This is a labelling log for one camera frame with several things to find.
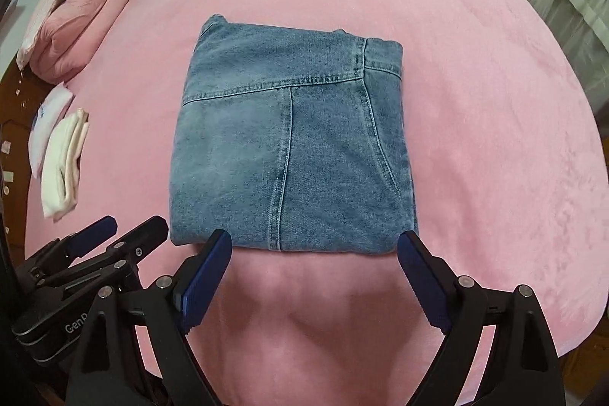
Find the blue denim jacket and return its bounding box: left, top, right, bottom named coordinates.
left=169, top=15, right=418, bottom=255

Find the folded cream white garment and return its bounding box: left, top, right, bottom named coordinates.
left=40, top=108, right=89, bottom=221

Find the brown wooden headboard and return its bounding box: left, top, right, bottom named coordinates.
left=1, top=60, right=52, bottom=265

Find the pink bed cover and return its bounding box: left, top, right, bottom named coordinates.
left=25, top=0, right=608, bottom=405

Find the folded pink quilt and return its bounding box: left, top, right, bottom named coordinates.
left=29, top=0, right=130, bottom=84

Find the pink lace-edged pillow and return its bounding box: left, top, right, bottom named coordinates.
left=16, top=0, right=61, bottom=70

